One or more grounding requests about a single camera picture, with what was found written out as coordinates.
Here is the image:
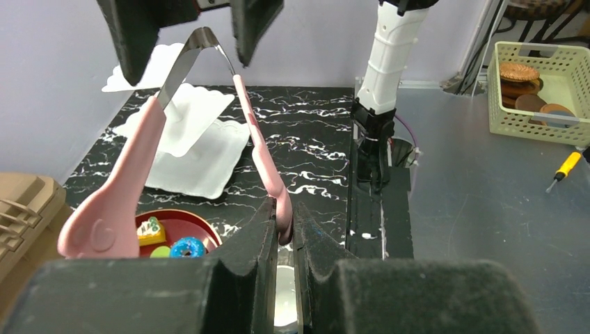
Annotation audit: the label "tan plastic toolbox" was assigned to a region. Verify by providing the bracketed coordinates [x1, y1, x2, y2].
[1, 172, 72, 319]

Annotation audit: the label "blue toy donut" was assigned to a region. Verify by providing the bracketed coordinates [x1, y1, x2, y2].
[169, 237, 207, 258]

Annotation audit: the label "white grey mug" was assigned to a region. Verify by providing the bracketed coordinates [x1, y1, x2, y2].
[274, 265, 298, 333]

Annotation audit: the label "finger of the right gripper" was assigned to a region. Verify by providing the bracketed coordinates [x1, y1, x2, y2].
[230, 0, 284, 67]
[97, 0, 201, 86]

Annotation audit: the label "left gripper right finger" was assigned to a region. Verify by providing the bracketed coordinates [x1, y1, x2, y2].
[293, 203, 540, 333]

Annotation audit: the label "green toy macaron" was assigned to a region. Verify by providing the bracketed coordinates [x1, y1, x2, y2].
[150, 246, 171, 258]

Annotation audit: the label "red round tray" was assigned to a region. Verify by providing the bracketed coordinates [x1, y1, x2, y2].
[136, 209, 222, 257]

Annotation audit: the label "white tiered cake stand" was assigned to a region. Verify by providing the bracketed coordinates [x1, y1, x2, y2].
[101, 42, 251, 200]

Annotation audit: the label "pink handled metal tongs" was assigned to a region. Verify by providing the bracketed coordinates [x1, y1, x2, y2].
[57, 26, 294, 258]

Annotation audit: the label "cream plastic basket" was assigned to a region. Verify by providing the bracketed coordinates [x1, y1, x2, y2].
[487, 42, 589, 147]

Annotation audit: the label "yellow handled screwdriver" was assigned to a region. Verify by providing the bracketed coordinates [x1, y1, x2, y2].
[545, 152, 582, 193]

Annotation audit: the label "yellow triangle cake slice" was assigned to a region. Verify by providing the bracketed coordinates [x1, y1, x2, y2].
[136, 216, 166, 246]

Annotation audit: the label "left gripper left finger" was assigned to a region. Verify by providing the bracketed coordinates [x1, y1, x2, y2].
[1, 198, 278, 333]

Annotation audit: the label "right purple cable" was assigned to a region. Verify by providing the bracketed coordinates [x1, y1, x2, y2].
[392, 115, 422, 169]

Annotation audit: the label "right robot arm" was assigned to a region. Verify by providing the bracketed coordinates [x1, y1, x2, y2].
[97, 1, 435, 190]

